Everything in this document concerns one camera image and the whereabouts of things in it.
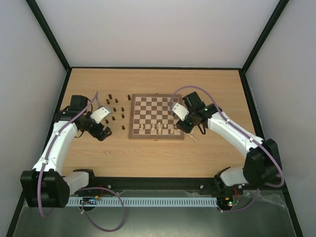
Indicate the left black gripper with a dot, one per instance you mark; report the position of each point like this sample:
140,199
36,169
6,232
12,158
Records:
96,134

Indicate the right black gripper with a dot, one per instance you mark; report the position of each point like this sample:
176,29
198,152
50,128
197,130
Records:
184,126

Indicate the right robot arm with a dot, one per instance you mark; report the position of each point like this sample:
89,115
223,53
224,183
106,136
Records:
261,166

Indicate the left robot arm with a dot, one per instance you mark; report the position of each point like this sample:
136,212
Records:
68,122

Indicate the wooden chess board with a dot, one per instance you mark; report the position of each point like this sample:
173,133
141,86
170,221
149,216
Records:
152,109

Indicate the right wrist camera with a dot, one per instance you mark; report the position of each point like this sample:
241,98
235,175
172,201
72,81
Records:
180,111

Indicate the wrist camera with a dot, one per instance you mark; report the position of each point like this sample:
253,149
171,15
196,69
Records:
180,111
100,114

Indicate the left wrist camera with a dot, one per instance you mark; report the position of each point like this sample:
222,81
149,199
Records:
100,114

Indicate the black frame rail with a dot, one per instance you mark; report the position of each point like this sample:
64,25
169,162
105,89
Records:
203,186

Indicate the white slotted cable duct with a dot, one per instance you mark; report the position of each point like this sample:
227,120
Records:
143,202

